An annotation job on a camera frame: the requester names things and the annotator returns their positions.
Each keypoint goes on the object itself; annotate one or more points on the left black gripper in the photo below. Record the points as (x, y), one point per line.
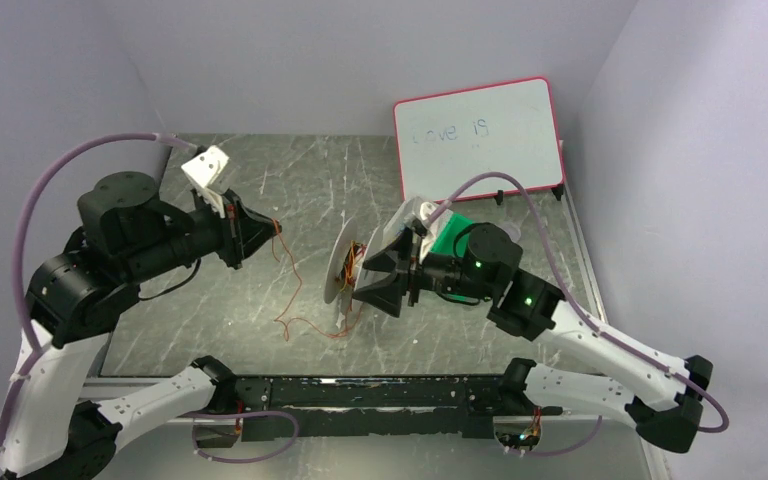
(232, 232)

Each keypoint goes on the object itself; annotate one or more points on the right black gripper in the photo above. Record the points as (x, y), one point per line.
(409, 268)

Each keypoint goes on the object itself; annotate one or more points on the wires wound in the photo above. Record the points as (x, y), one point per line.
(351, 266)

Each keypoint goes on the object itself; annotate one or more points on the green plastic bin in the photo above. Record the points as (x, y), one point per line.
(450, 242)

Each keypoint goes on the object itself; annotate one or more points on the white filament spool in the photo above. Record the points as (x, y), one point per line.
(345, 303)

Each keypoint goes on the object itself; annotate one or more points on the white plastic bin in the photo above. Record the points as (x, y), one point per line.
(391, 229)

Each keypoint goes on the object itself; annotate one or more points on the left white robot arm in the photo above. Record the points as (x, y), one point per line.
(75, 300)

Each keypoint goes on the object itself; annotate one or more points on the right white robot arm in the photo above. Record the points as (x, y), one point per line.
(659, 395)

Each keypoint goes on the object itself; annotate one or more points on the red framed whiteboard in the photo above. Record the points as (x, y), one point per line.
(448, 138)

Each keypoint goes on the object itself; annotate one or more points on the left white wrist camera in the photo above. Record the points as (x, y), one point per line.
(204, 172)

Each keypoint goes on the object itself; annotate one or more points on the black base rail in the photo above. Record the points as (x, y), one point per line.
(465, 405)

